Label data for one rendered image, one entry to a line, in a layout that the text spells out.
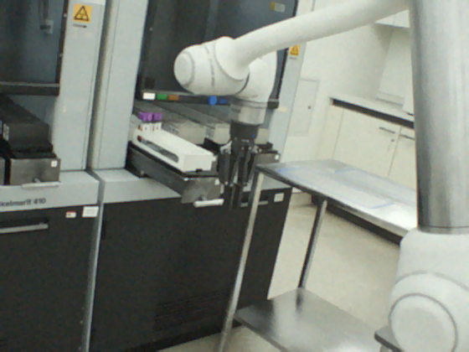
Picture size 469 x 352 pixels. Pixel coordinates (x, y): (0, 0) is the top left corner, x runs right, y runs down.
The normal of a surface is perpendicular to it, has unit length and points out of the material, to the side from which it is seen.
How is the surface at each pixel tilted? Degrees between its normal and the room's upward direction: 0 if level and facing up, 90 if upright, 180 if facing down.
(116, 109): 90
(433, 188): 92
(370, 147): 90
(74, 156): 90
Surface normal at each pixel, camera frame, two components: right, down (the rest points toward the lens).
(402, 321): -0.62, 0.21
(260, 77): 0.67, 0.28
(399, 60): -0.75, 0.04
